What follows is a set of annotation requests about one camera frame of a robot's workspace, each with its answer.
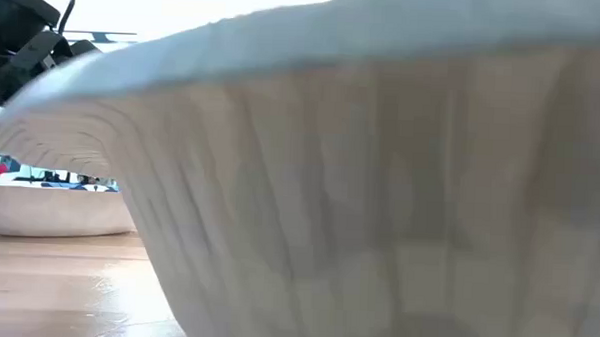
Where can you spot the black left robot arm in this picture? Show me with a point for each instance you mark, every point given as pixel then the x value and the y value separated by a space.
pixel 15 13

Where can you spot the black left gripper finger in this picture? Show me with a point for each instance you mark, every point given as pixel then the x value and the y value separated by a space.
pixel 84 47

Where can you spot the large white patterned paper bowl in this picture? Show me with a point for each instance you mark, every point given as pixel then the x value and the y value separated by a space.
pixel 354 190

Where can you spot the dark background machinery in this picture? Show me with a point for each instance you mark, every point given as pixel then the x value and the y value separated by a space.
pixel 54 177

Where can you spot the grey horizontal overhead bar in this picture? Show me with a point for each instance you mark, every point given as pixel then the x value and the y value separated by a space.
pixel 99 34

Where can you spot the white blue-rimmed paper bowl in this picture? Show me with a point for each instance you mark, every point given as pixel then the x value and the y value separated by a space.
pixel 48 210

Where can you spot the blue background sign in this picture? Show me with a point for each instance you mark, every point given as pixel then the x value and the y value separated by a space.
pixel 14 164

